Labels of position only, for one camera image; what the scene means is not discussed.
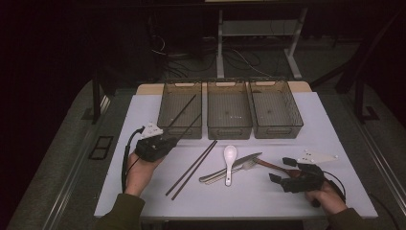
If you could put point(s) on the black stand post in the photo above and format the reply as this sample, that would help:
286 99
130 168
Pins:
95 96

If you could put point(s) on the steel fork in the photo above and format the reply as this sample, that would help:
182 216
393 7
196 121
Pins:
250 164

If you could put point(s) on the grey plastic bin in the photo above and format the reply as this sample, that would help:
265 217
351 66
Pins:
178 108
229 108
276 108

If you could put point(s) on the black metal stand frame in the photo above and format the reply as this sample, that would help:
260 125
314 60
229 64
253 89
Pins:
359 99

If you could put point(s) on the brown wooden spoon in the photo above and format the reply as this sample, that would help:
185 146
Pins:
271 166

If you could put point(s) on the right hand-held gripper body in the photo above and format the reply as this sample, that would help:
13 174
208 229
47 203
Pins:
304 182

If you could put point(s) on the person's right hand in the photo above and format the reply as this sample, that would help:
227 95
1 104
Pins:
328 198

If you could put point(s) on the steel table knife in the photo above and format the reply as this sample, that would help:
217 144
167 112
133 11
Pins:
245 158

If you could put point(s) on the person's left hand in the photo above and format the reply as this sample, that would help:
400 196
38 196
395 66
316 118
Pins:
139 175

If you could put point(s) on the white metal stand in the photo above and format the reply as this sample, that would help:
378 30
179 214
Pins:
219 48

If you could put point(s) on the white ceramic spoon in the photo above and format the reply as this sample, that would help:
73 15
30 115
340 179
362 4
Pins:
230 153

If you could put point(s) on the metal floor rail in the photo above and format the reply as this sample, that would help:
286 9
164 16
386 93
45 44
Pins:
65 191
381 163

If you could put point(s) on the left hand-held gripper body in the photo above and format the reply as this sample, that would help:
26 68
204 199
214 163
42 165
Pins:
151 147

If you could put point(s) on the brown wooden chopstick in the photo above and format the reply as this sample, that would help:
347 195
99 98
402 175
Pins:
191 166
195 172

